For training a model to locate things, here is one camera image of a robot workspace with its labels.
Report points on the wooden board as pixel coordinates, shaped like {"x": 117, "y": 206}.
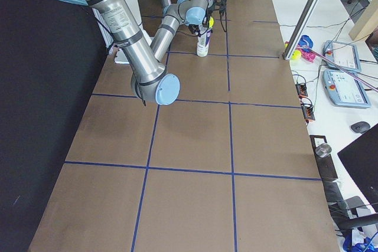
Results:
{"x": 366, "y": 23}

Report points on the near grey teach pendant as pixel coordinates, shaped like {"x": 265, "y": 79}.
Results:
{"x": 344, "y": 90}

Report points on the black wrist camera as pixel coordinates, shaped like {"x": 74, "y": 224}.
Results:
{"x": 220, "y": 6}

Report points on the aluminium frame post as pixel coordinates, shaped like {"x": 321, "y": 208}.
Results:
{"x": 300, "y": 26}

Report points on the black computer mouse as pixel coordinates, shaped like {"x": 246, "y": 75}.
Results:
{"x": 360, "y": 127}

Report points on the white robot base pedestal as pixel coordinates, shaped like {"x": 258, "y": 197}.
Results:
{"x": 130, "y": 44}

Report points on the grey teach pendant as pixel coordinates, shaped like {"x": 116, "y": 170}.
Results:
{"x": 344, "y": 90}
{"x": 342, "y": 54}

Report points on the orange cable hub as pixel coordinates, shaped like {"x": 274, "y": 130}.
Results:
{"x": 301, "y": 86}
{"x": 308, "y": 111}

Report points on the far orange cable hub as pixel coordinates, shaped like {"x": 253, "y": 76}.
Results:
{"x": 301, "y": 86}

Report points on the far grey teach pendant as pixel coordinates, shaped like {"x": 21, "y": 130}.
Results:
{"x": 342, "y": 54}

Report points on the metal cup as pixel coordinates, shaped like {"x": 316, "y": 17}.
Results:
{"x": 323, "y": 150}

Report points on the clear tennis ball can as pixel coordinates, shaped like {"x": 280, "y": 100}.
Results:
{"x": 203, "y": 35}

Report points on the near orange cable hub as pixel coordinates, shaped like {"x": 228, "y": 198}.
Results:
{"x": 308, "y": 111}

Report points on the black computer monitor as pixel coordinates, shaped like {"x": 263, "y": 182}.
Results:
{"x": 360, "y": 161}

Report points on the blue bag under desk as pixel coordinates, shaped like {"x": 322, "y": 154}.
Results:
{"x": 355, "y": 242}

